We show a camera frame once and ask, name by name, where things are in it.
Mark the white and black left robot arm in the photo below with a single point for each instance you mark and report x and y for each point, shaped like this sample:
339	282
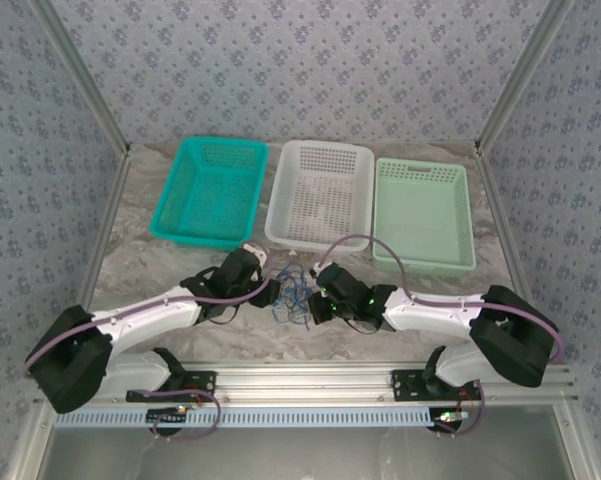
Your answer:
140	312

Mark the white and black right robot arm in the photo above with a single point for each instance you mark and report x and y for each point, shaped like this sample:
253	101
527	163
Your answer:
430	312

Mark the teal plastic basket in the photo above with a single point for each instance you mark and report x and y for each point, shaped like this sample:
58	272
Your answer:
205	200

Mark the light green plastic basket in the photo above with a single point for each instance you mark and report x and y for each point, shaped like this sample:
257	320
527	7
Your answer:
420	220

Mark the white plastic basket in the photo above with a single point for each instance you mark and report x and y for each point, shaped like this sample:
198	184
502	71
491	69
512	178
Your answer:
320	200

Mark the black controller board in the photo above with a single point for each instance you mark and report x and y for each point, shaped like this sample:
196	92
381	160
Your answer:
450	419
167	417

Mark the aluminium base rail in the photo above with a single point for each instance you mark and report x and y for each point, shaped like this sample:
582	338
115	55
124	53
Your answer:
305	382

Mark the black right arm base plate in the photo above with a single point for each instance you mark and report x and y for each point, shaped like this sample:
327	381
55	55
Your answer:
405	385

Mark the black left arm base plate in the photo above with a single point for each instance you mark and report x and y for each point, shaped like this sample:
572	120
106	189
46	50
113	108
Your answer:
202	382

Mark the aluminium side rail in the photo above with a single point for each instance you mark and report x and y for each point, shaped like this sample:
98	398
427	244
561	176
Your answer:
105	225
505	225

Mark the aluminium frame post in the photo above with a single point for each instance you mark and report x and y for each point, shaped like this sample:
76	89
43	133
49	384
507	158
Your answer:
521	75
86	75

